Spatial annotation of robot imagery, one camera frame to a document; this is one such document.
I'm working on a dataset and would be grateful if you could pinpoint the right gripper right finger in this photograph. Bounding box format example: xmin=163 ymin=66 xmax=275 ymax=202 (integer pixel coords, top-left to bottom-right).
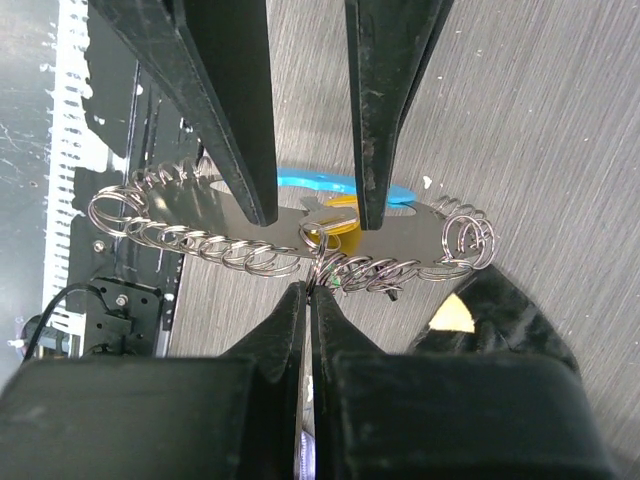
xmin=309 ymin=287 xmax=618 ymax=479

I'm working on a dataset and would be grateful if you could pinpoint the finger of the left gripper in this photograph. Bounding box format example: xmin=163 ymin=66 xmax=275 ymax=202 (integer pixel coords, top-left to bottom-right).
xmin=345 ymin=0 xmax=453 ymax=230
xmin=91 ymin=1 xmax=278 ymax=226

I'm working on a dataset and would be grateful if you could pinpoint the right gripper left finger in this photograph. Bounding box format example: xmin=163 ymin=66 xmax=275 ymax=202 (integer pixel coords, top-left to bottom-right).
xmin=1 ymin=282 xmax=306 ymax=479

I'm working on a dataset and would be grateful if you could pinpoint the blue handled key ring organizer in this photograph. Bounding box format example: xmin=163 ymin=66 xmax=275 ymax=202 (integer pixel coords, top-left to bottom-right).
xmin=87 ymin=158 xmax=496 ymax=293

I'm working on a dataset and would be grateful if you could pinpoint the black floral blanket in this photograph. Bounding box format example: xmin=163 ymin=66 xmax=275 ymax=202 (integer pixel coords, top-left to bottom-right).
xmin=411 ymin=265 xmax=580 ymax=374

